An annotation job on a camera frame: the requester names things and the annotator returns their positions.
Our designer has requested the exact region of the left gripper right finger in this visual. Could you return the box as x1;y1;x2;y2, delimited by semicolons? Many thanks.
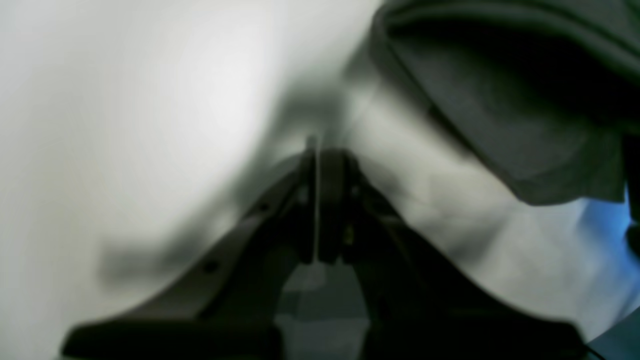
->
317;149;588;360

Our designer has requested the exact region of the grey T-shirt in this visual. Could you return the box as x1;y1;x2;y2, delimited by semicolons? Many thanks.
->
370;0;639;221

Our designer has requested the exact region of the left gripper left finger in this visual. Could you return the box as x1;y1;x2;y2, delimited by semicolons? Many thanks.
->
61;137;317;360

